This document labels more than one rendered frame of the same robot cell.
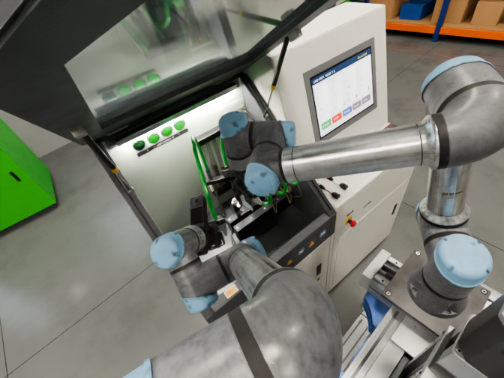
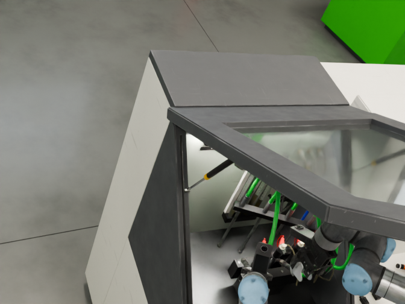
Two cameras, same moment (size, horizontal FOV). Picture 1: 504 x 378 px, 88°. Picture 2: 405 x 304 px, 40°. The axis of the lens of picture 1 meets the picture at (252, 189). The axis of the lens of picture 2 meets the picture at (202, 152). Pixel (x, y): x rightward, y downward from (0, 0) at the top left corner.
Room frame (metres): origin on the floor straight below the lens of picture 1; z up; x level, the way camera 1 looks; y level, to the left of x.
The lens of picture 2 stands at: (-0.46, 0.60, 2.59)
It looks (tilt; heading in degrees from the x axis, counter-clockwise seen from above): 42 degrees down; 352
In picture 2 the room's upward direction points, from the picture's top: 24 degrees clockwise
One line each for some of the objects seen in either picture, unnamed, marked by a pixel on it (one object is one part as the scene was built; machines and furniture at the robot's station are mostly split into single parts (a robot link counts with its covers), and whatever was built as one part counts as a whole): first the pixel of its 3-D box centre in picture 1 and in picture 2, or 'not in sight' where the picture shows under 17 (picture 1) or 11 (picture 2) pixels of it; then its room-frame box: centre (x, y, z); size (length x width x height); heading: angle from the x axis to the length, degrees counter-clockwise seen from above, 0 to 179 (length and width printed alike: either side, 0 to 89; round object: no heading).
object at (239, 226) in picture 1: (262, 214); (270, 274); (0.82, -0.02, 0.91); 0.34 x 0.10 x 0.15; 118
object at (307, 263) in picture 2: (247, 179); (317, 254); (0.59, 0.01, 1.37); 0.09 x 0.08 x 0.12; 29
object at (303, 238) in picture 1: (276, 266); not in sight; (0.56, -0.03, 0.87); 0.62 x 0.04 x 0.16; 118
